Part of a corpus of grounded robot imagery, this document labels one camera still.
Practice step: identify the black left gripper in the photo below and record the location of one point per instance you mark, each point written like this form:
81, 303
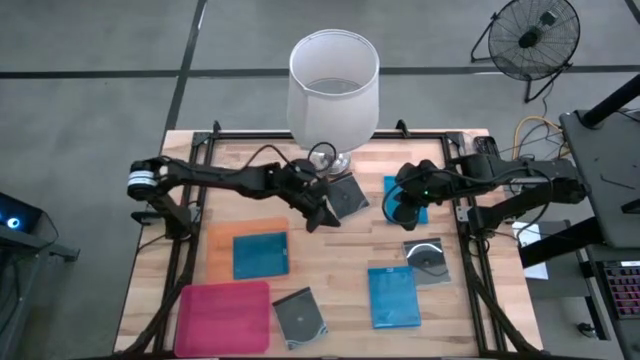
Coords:
307, 192

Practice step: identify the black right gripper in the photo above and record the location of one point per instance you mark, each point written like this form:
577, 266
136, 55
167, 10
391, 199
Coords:
425, 185

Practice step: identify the clear CD jewel case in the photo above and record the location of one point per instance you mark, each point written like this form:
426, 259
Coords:
300, 317
427, 262
350, 195

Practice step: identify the blue blu-ray case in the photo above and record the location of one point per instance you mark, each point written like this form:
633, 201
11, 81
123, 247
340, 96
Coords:
260, 255
389, 181
394, 297

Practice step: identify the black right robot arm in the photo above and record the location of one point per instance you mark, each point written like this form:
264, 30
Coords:
540, 175

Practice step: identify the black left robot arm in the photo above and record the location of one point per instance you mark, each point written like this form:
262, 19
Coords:
225, 176

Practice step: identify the silver lamp with white shade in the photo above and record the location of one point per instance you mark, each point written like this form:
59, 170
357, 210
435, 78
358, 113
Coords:
332, 120

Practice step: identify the orange plastic tray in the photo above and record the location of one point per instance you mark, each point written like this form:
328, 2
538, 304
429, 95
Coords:
220, 250

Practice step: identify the white paper sheet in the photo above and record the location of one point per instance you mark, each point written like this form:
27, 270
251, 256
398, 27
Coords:
535, 267

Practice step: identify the pink-red plastic tray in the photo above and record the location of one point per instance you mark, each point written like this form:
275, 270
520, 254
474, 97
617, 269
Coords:
222, 320

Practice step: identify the dark grey desk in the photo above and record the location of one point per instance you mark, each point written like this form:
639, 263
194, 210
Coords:
605, 190

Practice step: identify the black floor fan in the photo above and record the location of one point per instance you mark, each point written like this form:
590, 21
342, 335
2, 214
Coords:
530, 37

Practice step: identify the backlit keyboard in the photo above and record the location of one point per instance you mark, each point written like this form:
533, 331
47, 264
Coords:
625, 292

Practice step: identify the black stand pole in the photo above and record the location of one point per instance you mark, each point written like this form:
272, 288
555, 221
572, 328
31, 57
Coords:
610, 102

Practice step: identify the black equipment stand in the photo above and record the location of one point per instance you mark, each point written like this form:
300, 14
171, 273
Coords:
62, 254

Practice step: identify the black computer with blue light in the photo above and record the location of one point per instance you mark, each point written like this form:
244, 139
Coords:
20, 215

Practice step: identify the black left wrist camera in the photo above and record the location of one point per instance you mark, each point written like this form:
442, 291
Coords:
302, 169

